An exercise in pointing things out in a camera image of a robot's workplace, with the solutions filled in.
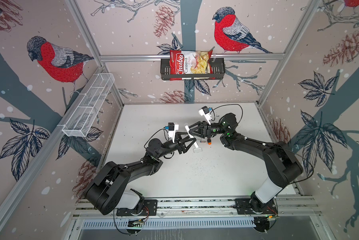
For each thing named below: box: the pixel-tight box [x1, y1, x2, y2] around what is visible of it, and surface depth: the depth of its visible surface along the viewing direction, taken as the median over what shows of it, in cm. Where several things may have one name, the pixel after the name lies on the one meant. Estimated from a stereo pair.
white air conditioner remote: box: [185, 123, 199, 149], surface depth 70 cm
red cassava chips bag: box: [169, 49, 216, 81], surface depth 89 cm
